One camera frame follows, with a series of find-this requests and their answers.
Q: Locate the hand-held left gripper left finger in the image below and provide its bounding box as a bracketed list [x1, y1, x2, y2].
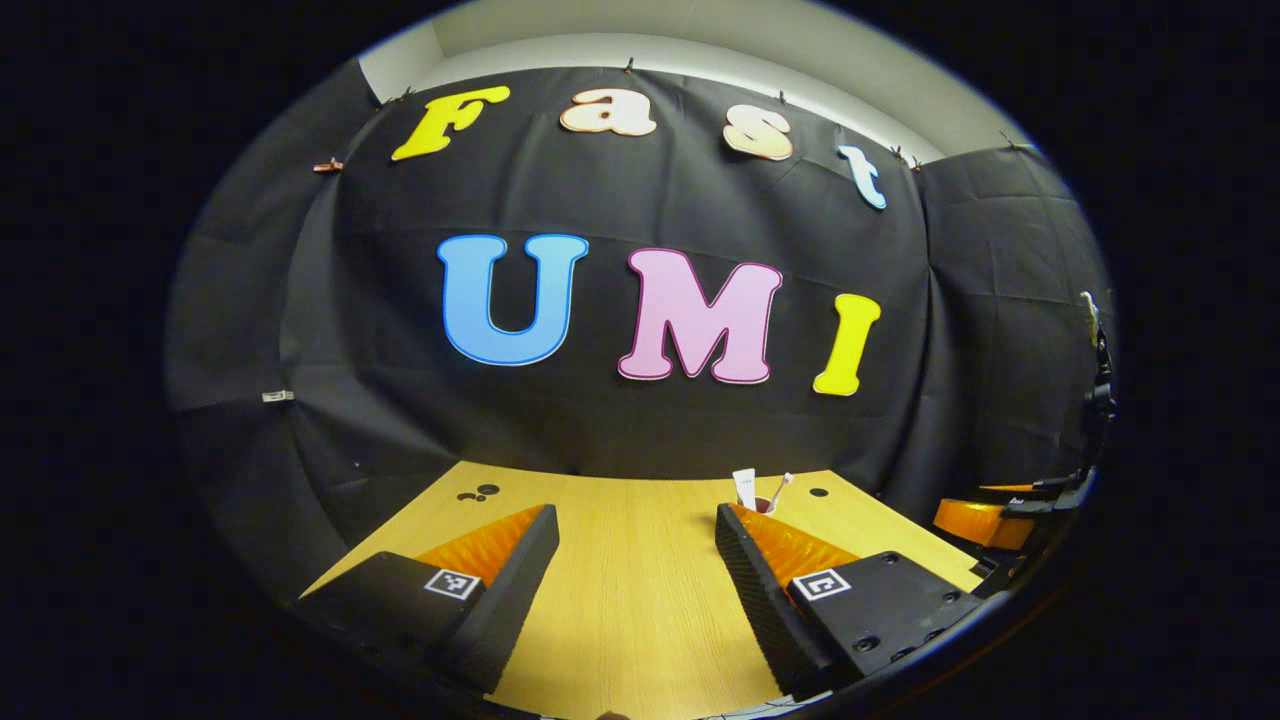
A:
[295, 503, 561, 695]

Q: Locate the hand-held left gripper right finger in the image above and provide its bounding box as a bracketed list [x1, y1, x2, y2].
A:
[714, 502, 985, 700]

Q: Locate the black backdrop cloth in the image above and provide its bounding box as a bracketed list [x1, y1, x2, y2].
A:
[165, 65, 1117, 601]

